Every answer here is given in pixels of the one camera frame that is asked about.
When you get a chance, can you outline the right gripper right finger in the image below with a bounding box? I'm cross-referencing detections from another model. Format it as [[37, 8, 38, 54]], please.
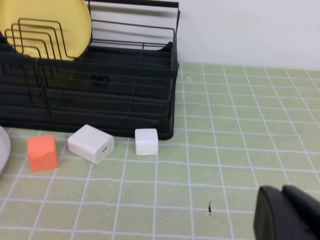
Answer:
[[282, 184, 320, 234]]

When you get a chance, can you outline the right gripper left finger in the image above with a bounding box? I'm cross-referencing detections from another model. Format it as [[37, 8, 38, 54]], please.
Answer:
[[253, 185, 320, 240]]

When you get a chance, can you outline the grey plate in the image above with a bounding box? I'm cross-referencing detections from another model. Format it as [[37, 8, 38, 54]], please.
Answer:
[[0, 125, 12, 181]]

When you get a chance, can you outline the yellow plate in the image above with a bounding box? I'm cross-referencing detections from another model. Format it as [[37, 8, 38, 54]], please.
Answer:
[[0, 0, 92, 62]]

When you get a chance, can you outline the green checked tablecloth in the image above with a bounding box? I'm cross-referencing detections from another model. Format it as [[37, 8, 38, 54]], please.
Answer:
[[0, 62, 320, 240]]

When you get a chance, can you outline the white cube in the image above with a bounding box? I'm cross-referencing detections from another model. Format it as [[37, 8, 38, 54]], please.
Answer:
[[134, 128, 159, 156]]

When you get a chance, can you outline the white charger adapter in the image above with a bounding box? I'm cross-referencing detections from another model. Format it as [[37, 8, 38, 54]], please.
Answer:
[[66, 124, 115, 165]]

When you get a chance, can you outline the orange cube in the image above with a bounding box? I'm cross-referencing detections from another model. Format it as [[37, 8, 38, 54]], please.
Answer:
[[26, 134, 59, 173]]

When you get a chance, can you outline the black wire dish rack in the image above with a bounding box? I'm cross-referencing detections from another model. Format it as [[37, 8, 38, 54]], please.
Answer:
[[0, 0, 180, 141]]

